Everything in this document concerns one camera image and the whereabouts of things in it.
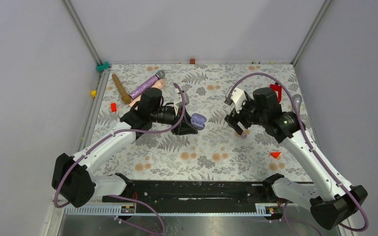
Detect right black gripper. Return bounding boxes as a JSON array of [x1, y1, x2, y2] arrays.
[[225, 94, 267, 135]]

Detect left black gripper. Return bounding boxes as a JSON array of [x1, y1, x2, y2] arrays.
[[151, 105, 198, 135]]

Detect purple earbud case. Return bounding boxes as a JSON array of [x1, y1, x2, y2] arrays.
[[190, 113, 207, 131]]

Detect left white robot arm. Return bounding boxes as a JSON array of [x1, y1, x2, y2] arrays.
[[51, 87, 207, 208]]

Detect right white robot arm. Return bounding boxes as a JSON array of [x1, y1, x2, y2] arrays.
[[225, 88, 368, 230]]

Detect pink toy microphone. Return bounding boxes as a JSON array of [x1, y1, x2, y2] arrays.
[[129, 79, 166, 107]]

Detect red square box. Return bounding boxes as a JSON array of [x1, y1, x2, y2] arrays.
[[270, 83, 283, 103]]

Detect red triangle block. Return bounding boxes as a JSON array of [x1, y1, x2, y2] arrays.
[[270, 151, 282, 159]]

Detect purple glitter toy microphone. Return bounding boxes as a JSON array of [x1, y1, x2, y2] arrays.
[[130, 70, 165, 99]]

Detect brown toy microphone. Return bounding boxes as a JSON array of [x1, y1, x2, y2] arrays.
[[112, 74, 132, 105]]

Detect silver toy microphone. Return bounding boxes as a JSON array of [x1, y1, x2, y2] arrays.
[[292, 94, 303, 113]]

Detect red small block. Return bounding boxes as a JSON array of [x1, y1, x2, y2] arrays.
[[110, 103, 117, 113]]

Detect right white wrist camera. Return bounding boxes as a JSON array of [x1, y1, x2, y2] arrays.
[[224, 88, 248, 114]]

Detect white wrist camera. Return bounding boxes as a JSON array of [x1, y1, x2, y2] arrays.
[[173, 91, 190, 115], [224, 88, 248, 114]]

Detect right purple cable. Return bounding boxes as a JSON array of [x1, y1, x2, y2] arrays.
[[226, 72, 370, 235]]

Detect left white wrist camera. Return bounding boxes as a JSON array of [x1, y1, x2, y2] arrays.
[[173, 91, 190, 115]]

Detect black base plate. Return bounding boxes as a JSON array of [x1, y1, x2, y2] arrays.
[[121, 179, 286, 214]]

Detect teal corner bracket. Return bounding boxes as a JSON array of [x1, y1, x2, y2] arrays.
[[96, 61, 111, 72]]

